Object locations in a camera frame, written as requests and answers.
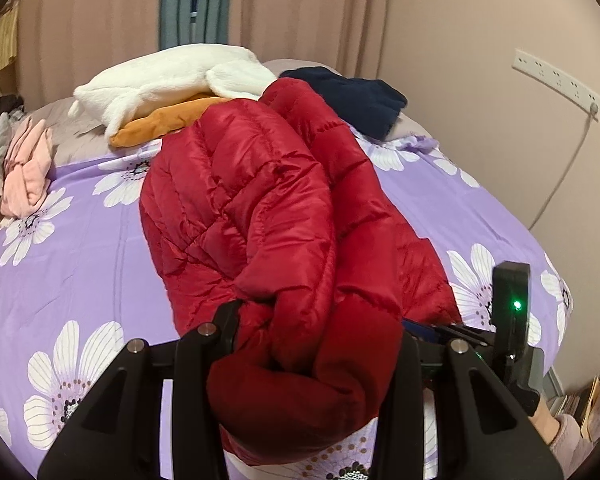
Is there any white power cable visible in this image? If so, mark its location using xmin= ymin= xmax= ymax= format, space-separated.
xmin=530 ymin=110 xmax=597 ymax=231

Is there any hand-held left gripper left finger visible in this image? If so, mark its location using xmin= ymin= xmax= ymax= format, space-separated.
xmin=37 ymin=300 xmax=243 ymax=480

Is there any stack of books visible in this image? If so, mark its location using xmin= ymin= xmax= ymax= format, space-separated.
xmin=550 ymin=367 xmax=600 ymax=443

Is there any teal curtain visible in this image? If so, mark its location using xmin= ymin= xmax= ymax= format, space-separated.
xmin=160 ymin=0 xmax=233 ymax=51

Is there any white fleece garment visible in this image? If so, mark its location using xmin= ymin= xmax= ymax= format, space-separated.
xmin=70 ymin=44 xmax=279 ymax=138

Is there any pink garment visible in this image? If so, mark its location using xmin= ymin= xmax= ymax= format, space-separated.
xmin=1 ymin=116 xmax=55 ymax=220

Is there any beige curtain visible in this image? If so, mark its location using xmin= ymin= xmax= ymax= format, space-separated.
xmin=15 ymin=0 xmax=168 ymax=111
xmin=227 ymin=0 xmax=396 ymax=81

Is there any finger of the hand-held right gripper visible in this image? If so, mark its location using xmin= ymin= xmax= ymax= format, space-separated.
xmin=402 ymin=317 xmax=496 ymax=348

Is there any black garment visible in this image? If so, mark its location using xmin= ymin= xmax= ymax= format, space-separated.
xmin=0 ymin=95 xmax=25 ymax=136

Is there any white wall power strip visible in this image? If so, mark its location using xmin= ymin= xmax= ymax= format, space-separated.
xmin=512 ymin=49 xmax=600 ymax=120

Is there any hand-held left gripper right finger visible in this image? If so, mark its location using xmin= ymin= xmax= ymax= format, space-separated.
xmin=370 ymin=330 xmax=563 ymax=480

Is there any orange folded garment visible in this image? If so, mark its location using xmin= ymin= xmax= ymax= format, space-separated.
xmin=109 ymin=92 xmax=231 ymax=148

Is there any navy folded garment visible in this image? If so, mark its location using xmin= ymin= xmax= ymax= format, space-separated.
xmin=279 ymin=66 xmax=408 ymax=139

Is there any red puffer jacket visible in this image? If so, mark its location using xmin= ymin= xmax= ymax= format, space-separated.
xmin=139 ymin=77 xmax=463 ymax=466

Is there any purple floral blanket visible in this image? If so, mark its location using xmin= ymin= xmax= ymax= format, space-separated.
xmin=0 ymin=132 xmax=573 ymax=480

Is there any person's right forearm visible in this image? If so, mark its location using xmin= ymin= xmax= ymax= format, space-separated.
xmin=530 ymin=400 xmax=598 ymax=478

